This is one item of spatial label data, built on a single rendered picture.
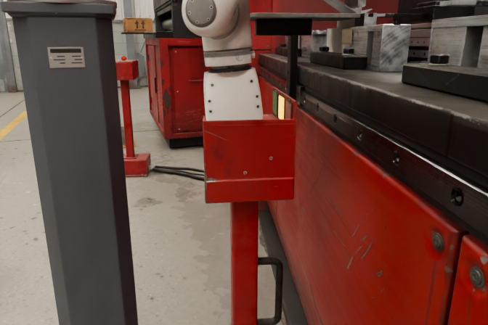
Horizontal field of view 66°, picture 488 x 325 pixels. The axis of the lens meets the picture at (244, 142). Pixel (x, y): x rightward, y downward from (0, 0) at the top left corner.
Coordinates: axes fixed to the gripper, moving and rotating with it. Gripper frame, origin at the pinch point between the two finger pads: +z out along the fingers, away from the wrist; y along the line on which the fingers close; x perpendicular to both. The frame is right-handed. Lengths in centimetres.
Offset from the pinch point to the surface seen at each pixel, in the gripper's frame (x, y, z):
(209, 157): 4.8, 5.2, -1.1
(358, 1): -29, -35, -26
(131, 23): -248, 56, -37
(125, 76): -192, 56, -1
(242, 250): -2.4, 0.8, 21.9
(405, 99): 25.0, -18.4, -11.9
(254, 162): 4.8, -2.4, 0.8
